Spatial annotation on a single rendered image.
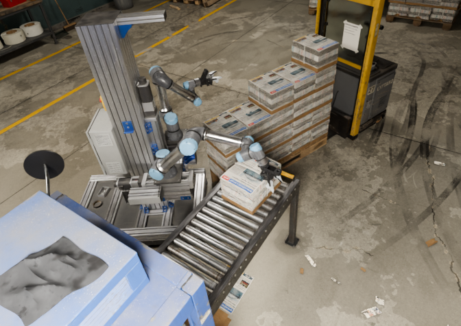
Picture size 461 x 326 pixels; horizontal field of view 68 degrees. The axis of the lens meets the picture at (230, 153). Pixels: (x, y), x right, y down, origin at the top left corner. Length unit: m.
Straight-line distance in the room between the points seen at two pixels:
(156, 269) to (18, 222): 0.57
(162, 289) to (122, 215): 2.20
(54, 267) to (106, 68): 1.58
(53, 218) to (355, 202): 2.93
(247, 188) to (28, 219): 1.37
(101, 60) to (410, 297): 2.94
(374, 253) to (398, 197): 0.77
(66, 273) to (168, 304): 0.37
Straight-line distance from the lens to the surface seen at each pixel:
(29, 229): 1.55
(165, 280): 1.45
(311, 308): 3.07
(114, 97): 2.70
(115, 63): 2.56
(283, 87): 3.38
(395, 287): 3.30
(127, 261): 1.28
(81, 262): 1.33
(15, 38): 8.38
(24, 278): 1.40
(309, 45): 3.65
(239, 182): 2.42
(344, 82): 4.39
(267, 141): 3.53
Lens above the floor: 2.77
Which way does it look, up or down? 41 degrees down
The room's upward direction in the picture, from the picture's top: 6 degrees counter-clockwise
